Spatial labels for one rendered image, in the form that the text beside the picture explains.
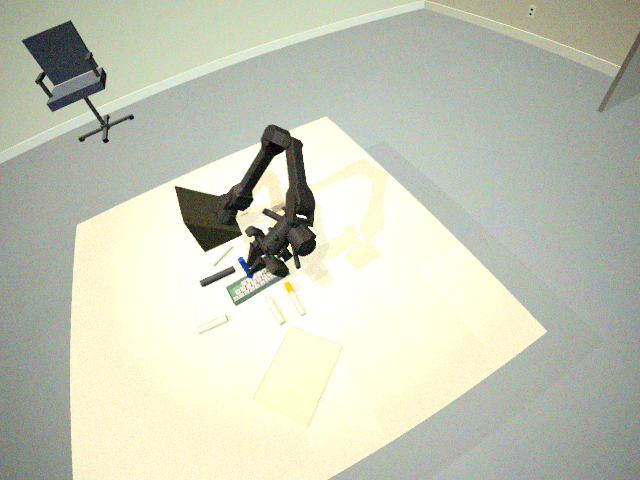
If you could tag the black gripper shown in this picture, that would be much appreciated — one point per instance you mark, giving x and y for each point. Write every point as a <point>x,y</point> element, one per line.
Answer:
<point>268,245</point>

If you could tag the grey pen with blue tip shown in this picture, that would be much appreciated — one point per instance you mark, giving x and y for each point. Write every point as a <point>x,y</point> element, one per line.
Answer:
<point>296,258</point>

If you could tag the blue stylus with grey tip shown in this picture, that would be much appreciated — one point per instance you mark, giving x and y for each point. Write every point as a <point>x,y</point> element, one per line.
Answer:
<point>245,267</point>

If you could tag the black cylinder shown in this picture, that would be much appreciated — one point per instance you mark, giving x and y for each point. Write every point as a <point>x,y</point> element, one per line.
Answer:
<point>271,214</point>
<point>216,276</point>

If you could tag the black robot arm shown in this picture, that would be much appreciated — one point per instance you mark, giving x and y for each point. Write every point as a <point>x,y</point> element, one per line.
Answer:
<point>299,198</point>

